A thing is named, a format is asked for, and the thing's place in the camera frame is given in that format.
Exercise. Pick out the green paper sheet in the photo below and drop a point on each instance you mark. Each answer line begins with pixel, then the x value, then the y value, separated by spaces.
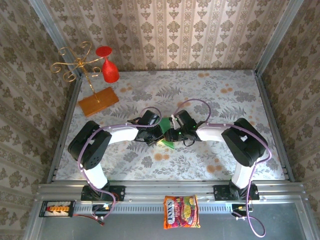
pixel 165 124

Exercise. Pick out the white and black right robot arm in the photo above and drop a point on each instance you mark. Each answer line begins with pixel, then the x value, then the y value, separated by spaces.
pixel 245 145

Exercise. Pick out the floral table cover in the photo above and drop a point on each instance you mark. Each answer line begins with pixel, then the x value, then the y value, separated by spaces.
pixel 175 165

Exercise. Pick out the red wine glass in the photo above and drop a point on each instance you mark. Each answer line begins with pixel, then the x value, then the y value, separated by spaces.
pixel 110 72

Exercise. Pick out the orange candy bag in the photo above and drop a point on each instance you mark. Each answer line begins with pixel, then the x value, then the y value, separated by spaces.
pixel 181 212

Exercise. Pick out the small left circuit board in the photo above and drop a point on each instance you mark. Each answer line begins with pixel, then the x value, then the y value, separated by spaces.
pixel 102 208

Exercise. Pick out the small circuit board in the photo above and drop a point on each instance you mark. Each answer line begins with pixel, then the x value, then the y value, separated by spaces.
pixel 102 208
pixel 240 209

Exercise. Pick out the small right circuit board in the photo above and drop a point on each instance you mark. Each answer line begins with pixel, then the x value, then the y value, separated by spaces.
pixel 240 209

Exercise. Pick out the black board yellow connectors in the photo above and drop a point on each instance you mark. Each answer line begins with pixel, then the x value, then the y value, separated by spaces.
pixel 57 208

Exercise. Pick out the aluminium frame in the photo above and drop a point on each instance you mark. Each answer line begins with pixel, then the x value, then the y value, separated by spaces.
pixel 162 191

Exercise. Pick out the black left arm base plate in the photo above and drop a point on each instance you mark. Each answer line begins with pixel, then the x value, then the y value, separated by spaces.
pixel 117 192

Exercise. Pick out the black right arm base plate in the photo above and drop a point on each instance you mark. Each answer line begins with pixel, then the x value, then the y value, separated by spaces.
pixel 220 192

